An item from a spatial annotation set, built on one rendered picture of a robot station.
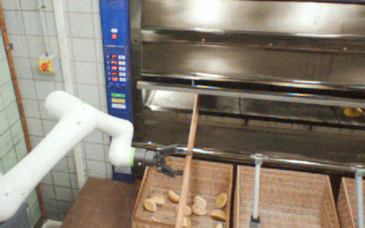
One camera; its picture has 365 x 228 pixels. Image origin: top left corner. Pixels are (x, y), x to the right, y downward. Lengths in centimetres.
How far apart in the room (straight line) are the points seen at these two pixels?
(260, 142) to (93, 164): 119
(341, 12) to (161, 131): 122
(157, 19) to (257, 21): 54
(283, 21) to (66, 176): 187
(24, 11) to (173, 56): 95
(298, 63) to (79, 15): 127
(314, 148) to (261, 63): 64
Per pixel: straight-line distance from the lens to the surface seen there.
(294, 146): 227
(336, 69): 207
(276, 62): 200
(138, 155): 167
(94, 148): 247
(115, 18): 198
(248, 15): 191
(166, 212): 229
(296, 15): 194
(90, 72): 218
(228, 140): 222
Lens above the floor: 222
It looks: 28 degrees down
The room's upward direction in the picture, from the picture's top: 1 degrees counter-clockwise
